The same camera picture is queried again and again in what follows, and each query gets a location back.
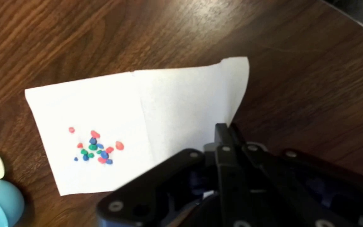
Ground colourful beads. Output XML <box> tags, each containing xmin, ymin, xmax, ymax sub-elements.
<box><xmin>66</xmin><ymin>125</ymin><xmax>125</xmax><ymax>167</ymax></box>

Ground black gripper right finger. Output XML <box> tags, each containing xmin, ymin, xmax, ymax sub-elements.
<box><xmin>224</xmin><ymin>124</ymin><xmax>363</xmax><ymax>227</ymax></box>

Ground large white napkin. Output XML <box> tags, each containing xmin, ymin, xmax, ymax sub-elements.
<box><xmin>23</xmin><ymin>56</ymin><xmax>250</xmax><ymax>197</ymax></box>

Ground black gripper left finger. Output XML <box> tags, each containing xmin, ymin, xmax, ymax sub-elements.
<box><xmin>95</xmin><ymin>123</ymin><xmax>234</xmax><ymax>227</ymax></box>

